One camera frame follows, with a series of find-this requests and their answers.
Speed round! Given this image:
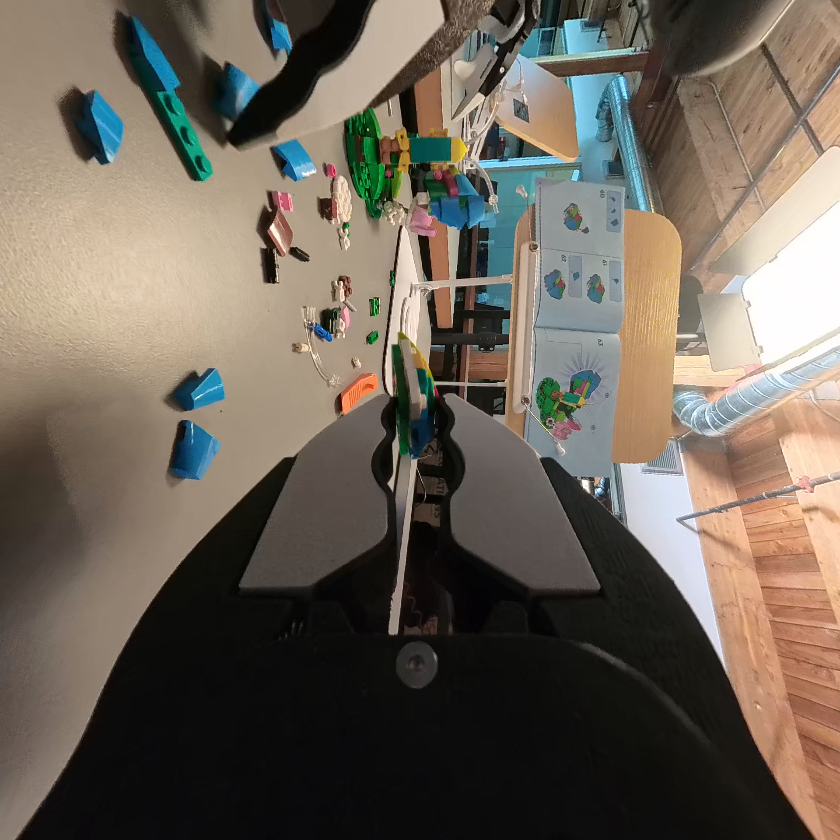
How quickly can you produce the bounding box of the colourful lego model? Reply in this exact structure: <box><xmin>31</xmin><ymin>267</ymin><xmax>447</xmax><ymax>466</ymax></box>
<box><xmin>384</xmin><ymin>130</ymin><xmax>500</xmax><ymax>237</ymax></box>

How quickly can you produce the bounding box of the lego instruction booklet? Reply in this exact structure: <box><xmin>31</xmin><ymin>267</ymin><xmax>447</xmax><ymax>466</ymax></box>
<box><xmin>525</xmin><ymin>177</ymin><xmax>624</xmax><ymax>460</ymax></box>

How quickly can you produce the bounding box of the metal rod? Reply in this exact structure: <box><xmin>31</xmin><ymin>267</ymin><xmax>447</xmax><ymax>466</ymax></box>
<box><xmin>676</xmin><ymin>471</ymin><xmax>840</xmax><ymax>526</ymax></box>

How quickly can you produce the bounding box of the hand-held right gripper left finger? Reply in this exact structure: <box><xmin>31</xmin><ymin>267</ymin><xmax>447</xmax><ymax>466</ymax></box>
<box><xmin>239</xmin><ymin>392</ymin><xmax>400</xmax><ymax>596</ymax></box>

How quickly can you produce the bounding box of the silver ventilation duct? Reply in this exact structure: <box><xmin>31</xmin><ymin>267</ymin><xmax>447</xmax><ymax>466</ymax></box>
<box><xmin>594</xmin><ymin>75</ymin><xmax>664</xmax><ymax>214</ymax></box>
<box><xmin>672</xmin><ymin>344</ymin><xmax>840</xmax><ymax>437</ymax></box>

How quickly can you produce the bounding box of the wooden board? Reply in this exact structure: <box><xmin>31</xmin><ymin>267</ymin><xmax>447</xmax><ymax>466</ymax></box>
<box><xmin>499</xmin><ymin>56</ymin><xmax>581</xmax><ymax>161</ymax></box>

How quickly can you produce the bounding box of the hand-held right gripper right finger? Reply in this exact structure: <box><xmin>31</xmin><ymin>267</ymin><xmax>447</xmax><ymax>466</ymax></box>
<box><xmin>435</xmin><ymin>392</ymin><xmax>602</xmax><ymax>599</ymax></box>

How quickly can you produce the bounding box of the clear curved lego piece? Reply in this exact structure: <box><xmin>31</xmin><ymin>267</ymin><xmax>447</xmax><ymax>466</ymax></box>
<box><xmin>302</xmin><ymin>305</ymin><xmax>342</xmax><ymax>387</ymax></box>

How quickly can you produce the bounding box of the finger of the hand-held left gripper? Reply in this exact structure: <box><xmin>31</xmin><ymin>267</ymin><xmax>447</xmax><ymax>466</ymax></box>
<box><xmin>226</xmin><ymin>0</ymin><xmax>462</xmax><ymax>147</ymax></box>

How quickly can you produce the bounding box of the white round lego flower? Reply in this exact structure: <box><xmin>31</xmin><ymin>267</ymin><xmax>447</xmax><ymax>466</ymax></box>
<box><xmin>319</xmin><ymin>176</ymin><xmax>353</xmax><ymax>225</ymax></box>

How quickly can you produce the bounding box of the multicolour lego plate assembly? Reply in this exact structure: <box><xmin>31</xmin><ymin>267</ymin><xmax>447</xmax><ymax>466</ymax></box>
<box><xmin>392</xmin><ymin>331</ymin><xmax>439</xmax><ymax>460</ymax></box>

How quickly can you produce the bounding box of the dark dome object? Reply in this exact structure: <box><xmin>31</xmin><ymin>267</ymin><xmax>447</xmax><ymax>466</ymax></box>
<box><xmin>646</xmin><ymin>0</ymin><xmax>828</xmax><ymax>76</ymax></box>

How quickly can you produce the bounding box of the white book holder frame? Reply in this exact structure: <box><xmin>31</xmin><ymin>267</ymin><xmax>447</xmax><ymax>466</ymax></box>
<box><xmin>410</xmin><ymin>239</ymin><xmax>546</xmax><ymax>421</ymax></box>

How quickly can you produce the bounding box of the cluster of small lego pieces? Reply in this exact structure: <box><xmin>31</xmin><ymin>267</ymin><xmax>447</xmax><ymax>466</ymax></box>
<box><xmin>302</xmin><ymin>274</ymin><xmax>361</xmax><ymax>342</ymax></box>

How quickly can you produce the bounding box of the brown lego piece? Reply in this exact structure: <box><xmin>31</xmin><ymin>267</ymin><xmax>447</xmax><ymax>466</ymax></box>
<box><xmin>264</xmin><ymin>209</ymin><xmax>294</xmax><ymax>258</ymax></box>

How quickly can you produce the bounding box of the white light panel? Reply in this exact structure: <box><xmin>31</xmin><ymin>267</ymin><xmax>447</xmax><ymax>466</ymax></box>
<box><xmin>712</xmin><ymin>147</ymin><xmax>840</xmax><ymax>371</ymax></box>

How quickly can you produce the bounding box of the orange brick separator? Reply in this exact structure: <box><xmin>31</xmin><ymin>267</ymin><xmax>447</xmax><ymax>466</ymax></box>
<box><xmin>339</xmin><ymin>372</ymin><xmax>379</xmax><ymax>416</ymax></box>

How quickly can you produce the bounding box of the blue lego slope piece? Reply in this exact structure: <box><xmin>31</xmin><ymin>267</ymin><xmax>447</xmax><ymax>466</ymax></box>
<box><xmin>272</xmin><ymin>139</ymin><xmax>318</xmax><ymax>182</ymax></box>
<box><xmin>73</xmin><ymin>90</ymin><xmax>124</xmax><ymax>165</ymax></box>
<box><xmin>264</xmin><ymin>0</ymin><xmax>294</xmax><ymax>53</ymax></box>
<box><xmin>220</xmin><ymin>62</ymin><xmax>261</xmax><ymax>121</ymax></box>
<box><xmin>172</xmin><ymin>367</ymin><xmax>226</xmax><ymax>412</ymax></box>
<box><xmin>169</xmin><ymin>420</ymin><xmax>221</xmax><ymax>481</ymax></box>

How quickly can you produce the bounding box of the wooden book stand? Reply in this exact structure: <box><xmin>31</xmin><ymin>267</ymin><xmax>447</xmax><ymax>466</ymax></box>
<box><xmin>505</xmin><ymin>203</ymin><xmax>683</xmax><ymax>463</ymax></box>

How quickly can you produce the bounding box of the green lego plate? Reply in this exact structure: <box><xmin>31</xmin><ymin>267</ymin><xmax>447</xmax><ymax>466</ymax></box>
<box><xmin>126</xmin><ymin>16</ymin><xmax>214</xmax><ymax>182</ymax></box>

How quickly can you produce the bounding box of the green round lego base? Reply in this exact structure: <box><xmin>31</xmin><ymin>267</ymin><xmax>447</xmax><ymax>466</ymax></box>
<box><xmin>344</xmin><ymin>107</ymin><xmax>395</xmax><ymax>221</ymax></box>

